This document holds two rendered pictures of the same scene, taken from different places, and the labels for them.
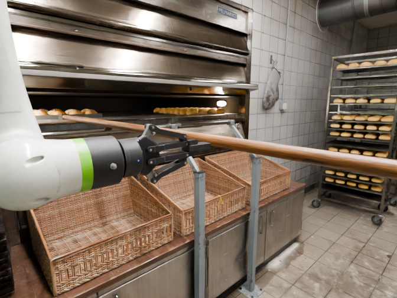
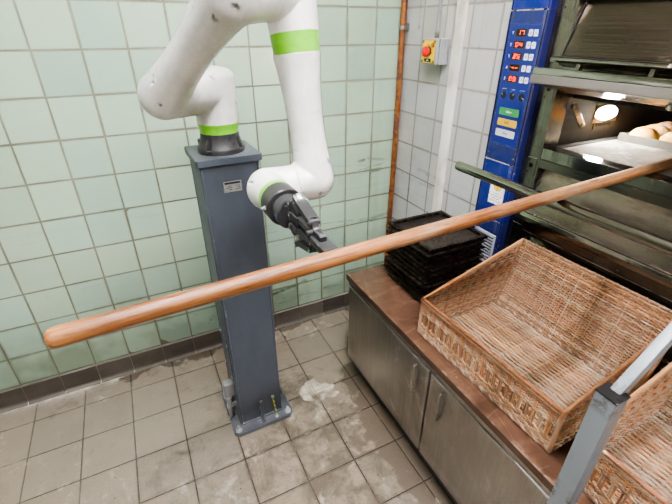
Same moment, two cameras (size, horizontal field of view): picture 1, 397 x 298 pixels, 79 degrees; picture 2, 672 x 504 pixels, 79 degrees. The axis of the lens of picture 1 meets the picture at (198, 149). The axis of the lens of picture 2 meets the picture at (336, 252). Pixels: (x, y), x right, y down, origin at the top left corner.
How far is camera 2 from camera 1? 106 cm
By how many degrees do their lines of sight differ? 98
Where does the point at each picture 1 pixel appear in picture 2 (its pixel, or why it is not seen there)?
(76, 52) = not seen: outside the picture
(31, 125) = (304, 163)
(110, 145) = (270, 194)
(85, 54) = not seen: outside the picture
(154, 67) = not seen: outside the picture
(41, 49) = (636, 31)
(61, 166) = (254, 192)
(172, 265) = (512, 471)
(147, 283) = (474, 435)
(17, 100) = (297, 144)
